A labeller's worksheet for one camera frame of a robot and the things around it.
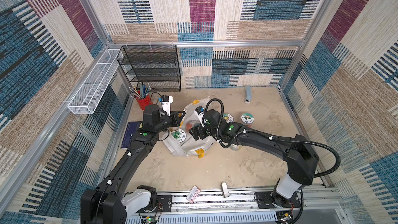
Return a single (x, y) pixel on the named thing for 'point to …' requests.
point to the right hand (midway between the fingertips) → (199, 128)
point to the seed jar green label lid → (228, 117)
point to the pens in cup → (143, 91)
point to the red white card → (193, 194)
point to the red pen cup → (143, 102)
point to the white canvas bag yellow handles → (191, 145)
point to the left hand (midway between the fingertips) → (186, 112)
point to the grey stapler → (247, 94)
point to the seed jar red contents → (247, 118)
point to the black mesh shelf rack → (151, 66)
